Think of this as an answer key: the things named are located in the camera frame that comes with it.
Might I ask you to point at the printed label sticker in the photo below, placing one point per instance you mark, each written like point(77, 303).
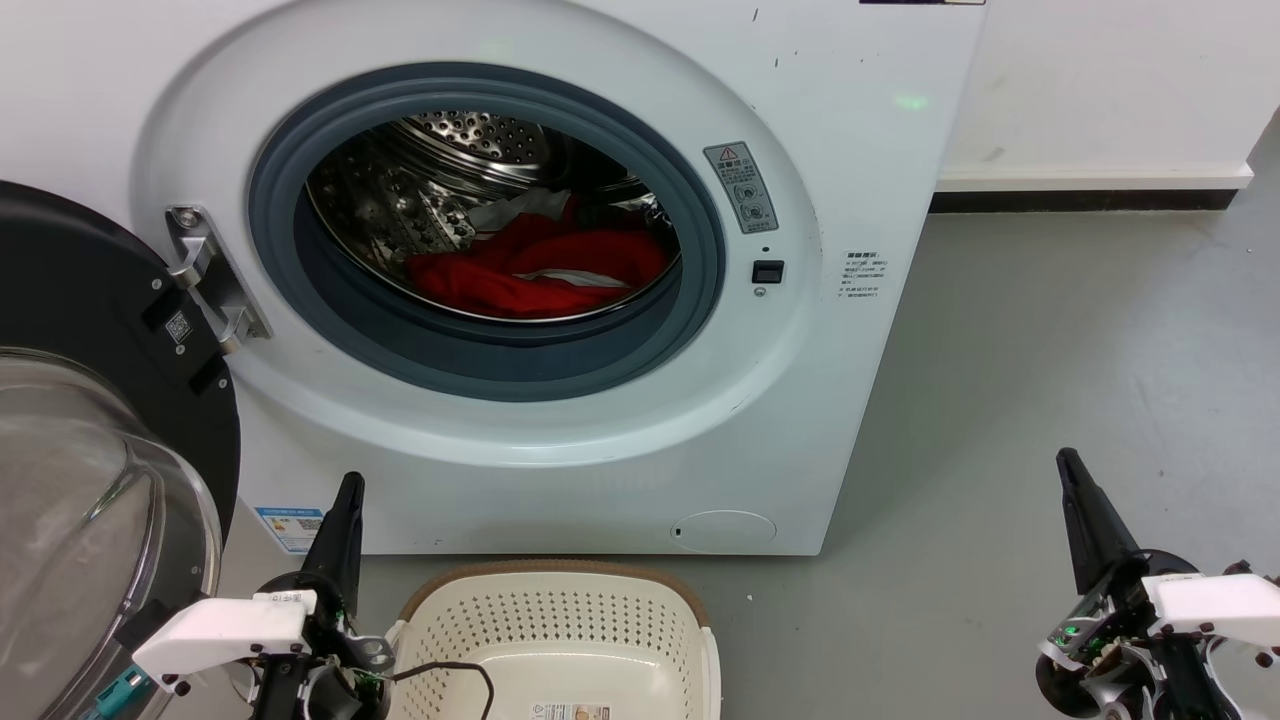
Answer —
point(570, 712)

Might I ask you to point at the silver metal door hinge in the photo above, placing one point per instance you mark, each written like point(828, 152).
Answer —
point(205, 270)

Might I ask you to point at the black door latch socket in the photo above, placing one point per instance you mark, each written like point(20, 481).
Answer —
point(768, 272)

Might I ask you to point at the round drain filter cover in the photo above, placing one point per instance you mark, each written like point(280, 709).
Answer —
point(724, 532)

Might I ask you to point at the blue energy label sticker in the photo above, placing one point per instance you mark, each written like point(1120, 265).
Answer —
point(290, 528)

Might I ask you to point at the grey cloth garment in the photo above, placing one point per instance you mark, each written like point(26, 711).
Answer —
point(520, 208)

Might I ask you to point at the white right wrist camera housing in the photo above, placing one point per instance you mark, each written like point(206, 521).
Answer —
point(1220, 605)

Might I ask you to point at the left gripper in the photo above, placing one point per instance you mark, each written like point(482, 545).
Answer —
point(335, 680)

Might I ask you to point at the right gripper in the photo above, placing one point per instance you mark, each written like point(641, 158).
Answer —
point(1110, 650)

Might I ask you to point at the dark round washer door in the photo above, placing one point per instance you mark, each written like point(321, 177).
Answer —
point(90, 290)

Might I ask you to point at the grey rubber door seal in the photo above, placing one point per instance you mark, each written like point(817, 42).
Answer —
point(480, 365)

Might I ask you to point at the red garment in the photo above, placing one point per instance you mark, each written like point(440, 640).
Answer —
point(520, 280)

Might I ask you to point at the stainless steel washing machine drum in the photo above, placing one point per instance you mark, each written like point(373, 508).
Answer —
point(390, 200)

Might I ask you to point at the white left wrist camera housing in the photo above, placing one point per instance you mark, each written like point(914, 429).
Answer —
point(220, 630)

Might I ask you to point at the cream perforated laundry basket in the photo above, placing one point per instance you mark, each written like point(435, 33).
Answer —
point(560, 625)

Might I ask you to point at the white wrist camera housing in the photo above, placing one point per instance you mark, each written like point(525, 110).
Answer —
point(1220, 605)
point(220, 630)

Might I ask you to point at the white front-load washing machine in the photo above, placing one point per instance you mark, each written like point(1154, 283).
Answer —
point(850, 400)

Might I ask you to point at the grey warning sticker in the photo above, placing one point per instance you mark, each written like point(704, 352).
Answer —
point(741, 188)

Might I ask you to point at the small QR code sticker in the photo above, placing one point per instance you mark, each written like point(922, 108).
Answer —
point(179, 327)

